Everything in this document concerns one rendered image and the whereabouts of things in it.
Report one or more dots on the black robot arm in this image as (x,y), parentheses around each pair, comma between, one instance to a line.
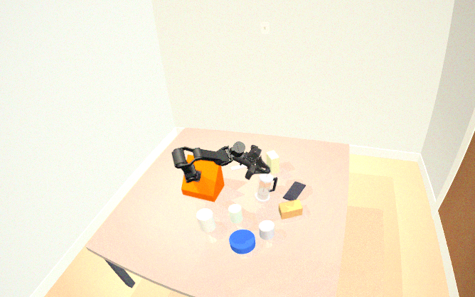
(219,157)

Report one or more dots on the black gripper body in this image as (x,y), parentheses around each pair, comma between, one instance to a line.
(250,166)

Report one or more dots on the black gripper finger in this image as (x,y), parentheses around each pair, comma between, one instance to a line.
(262,164)
(260,170)

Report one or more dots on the glass french press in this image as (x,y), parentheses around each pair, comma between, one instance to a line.
(264,187)

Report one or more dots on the blue disc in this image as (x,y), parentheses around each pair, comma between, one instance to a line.
(242,241)

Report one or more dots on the white flat bar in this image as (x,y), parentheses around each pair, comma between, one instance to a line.
(237,167)

